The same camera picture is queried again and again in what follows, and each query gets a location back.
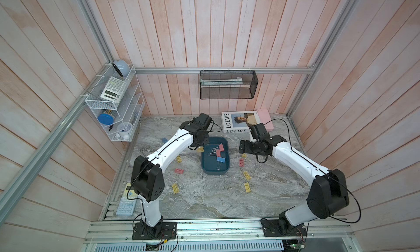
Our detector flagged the blue binder clip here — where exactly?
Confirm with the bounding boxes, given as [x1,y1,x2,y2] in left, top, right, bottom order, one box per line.
[216,157,225,171]

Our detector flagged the teal plastic storage box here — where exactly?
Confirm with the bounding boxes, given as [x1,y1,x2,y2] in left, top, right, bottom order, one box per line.
[201,137,230,175]

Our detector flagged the yellow binder clip lowest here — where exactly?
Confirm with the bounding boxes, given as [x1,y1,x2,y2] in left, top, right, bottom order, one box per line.
[244,183,251,193]

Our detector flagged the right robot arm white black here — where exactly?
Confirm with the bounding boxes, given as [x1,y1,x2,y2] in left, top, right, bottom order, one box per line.
[239,123,350,232]

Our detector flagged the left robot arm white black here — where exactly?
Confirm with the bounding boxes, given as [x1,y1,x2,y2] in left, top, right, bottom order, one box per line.
[130,113,212,228]

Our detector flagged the pink case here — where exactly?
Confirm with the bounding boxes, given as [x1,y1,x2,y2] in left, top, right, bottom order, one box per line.
[257,109,274,132]

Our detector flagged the white LOEWE book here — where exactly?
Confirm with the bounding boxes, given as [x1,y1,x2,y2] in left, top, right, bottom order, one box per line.
[222,111,261,133]

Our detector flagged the papers in mesh basket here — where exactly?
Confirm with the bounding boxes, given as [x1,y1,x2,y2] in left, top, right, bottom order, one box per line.
[200,77,243,86]

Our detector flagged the white cup on shelf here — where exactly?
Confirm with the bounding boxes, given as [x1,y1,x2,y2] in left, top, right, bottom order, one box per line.
[117,122,133,140]

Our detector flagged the white calculator on shelf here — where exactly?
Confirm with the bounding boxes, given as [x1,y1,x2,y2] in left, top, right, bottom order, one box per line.
[100,77,128,104]

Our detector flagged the blue lid container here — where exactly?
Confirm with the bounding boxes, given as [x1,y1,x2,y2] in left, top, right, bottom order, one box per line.
[97,111,115,126]

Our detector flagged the yellow blue calculator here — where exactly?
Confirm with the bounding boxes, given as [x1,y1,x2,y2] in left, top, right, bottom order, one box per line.
[115,183,139,217]

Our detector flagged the black mesh wall basket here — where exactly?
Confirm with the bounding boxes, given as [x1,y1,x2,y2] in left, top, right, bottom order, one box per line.
[199,70,259,100]

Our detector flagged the white wire wall shelf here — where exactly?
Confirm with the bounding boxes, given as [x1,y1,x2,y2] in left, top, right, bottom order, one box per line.
[85,64,145,142]

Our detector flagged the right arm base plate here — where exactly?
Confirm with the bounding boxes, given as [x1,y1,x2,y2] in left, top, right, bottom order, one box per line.
[260,218,307,237]

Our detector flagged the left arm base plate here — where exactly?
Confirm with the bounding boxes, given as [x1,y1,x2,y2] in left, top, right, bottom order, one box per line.
[132,221,177,241]

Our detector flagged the aluminium front rail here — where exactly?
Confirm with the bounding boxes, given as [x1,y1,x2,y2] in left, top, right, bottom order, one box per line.
[83,218,355,244]

